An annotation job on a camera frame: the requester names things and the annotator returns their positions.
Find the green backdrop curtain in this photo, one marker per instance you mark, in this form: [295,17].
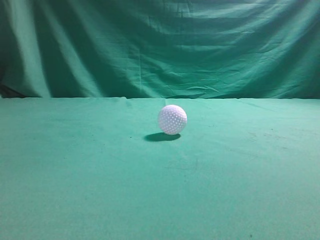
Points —
[208,49]

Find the white dimpled golf ball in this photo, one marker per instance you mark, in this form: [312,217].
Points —
[172,119]

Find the green table cloth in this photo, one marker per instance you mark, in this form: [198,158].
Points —
[102,169]

